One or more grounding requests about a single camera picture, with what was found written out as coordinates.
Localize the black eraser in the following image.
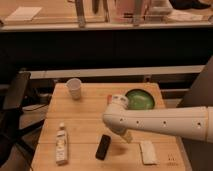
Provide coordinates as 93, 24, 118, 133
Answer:
95, 134, 111, 160

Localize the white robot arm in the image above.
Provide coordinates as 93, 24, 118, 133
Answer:
102, 94, 213, 143

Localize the white sponge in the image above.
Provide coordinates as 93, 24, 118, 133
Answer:
140, 141, 157, 165

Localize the green bowl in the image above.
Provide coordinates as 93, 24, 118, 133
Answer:
125, 89, 155, 110

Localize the orange carrot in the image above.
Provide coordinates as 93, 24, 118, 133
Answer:
107, 95, 112, 102

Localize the small white bottle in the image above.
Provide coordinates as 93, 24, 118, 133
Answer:
55, 123, 68, 165

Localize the white paper cup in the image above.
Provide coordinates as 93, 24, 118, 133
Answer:
66, 78, 81, 100

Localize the black office chair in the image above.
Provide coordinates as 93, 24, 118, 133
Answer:
0, 72, 45, 167

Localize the white paper sheet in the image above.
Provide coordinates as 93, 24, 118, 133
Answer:
5, 6, 41, 22

